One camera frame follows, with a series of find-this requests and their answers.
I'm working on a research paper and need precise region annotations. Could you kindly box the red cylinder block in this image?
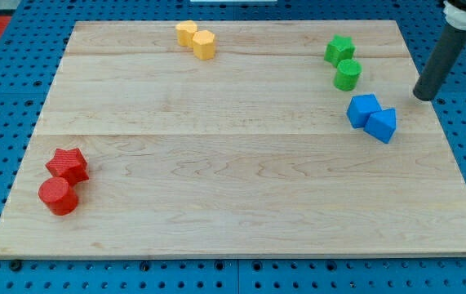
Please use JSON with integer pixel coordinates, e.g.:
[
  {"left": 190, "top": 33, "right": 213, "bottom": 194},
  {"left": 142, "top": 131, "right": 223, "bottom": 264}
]
[{"left": 38, "top": 177, "right": 78, "bottom": 216}]

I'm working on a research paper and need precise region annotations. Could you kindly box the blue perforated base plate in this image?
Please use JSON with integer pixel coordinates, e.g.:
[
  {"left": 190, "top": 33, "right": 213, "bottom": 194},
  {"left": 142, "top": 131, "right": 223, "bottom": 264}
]
[{"left": 0, "top": 0, "right": 466, "bottom": 293}]

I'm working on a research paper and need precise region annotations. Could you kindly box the blue triangular prism block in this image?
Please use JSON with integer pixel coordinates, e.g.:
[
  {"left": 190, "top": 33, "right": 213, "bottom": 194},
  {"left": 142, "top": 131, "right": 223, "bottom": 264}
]
[{"left": 364, "top": 109, "right": 397, "bottom": 144}]

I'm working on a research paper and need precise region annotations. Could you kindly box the white rod mount collar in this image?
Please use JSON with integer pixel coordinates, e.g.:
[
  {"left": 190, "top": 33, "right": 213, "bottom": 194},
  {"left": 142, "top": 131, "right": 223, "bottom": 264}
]
[{"left": 443, "top": 1, "right": 466, "bottom": 31}]

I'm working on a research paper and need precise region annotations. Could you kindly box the wooden board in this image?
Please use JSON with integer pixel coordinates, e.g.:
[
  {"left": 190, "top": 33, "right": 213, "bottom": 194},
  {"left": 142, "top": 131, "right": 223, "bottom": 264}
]
[{"left": 0, "top": 20, "right": 466, "bottom": 261}]

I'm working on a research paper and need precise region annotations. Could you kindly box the green cylinder block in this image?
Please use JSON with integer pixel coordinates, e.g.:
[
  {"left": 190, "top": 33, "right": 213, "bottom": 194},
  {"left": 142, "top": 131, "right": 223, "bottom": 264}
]
[{"left": 333, "top": 59, "right": 362, "bottom": 91}]

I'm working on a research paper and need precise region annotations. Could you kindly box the green star block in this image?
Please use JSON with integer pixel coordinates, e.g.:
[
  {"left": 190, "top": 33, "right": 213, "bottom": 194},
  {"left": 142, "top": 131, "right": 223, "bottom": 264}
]
[{"left": 324, "top": 34, "right": 356, "bottom": 68}]

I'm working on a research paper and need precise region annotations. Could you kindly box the red star block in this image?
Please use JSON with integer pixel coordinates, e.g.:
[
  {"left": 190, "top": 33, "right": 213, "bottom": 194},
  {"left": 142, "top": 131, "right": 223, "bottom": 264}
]
[{"left": 46, "top": 148, "right": 89, "bottom": 186}]

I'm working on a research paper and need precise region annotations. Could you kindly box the blue cube block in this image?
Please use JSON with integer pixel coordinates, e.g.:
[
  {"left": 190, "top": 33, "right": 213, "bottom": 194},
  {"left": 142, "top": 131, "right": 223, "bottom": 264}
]
[{"left": 346, "top": 94, "right": 382, "bottom": 128}]

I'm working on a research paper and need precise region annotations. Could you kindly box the yellow hexagon block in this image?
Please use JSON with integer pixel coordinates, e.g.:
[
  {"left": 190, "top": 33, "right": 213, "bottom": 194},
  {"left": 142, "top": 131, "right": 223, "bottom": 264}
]
[{"left": 193, "top": 30, "right": 215, "bottom": 60}]

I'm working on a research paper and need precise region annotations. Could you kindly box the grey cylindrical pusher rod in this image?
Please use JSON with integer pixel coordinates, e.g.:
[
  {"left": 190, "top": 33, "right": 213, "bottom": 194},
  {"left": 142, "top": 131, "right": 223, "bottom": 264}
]
[{"left": 413, "top": 24, "right": 466, "bottom": 101}]

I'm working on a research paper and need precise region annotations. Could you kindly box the yellow pentagon block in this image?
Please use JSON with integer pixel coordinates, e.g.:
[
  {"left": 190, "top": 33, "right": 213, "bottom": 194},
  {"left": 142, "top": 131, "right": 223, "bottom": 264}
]
[{"left": 175, "top": 20, "right": 197, "bottom": 47}]

